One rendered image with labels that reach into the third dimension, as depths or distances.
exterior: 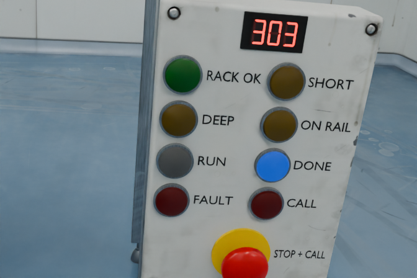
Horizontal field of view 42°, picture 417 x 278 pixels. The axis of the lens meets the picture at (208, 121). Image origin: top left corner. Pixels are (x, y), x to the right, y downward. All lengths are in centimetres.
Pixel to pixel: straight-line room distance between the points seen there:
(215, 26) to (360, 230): 198
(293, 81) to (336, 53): 4
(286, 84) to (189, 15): 9
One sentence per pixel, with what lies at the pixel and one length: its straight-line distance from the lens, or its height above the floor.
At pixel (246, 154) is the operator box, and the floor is 98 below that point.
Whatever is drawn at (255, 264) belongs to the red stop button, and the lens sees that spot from 46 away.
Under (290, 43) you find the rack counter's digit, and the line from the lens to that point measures 42.
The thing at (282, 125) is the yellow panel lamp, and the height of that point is 101.
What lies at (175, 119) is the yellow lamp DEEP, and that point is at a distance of 42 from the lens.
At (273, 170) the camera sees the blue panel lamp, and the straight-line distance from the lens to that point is 45.
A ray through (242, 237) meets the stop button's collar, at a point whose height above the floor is 90.
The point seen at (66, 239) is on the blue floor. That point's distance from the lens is 206.
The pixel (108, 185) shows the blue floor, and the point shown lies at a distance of 239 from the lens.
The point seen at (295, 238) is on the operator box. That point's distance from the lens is 49.
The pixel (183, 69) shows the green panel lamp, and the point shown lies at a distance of 40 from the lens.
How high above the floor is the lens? 116
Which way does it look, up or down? 22 degrees down
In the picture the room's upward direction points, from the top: 6 degrees clockwise
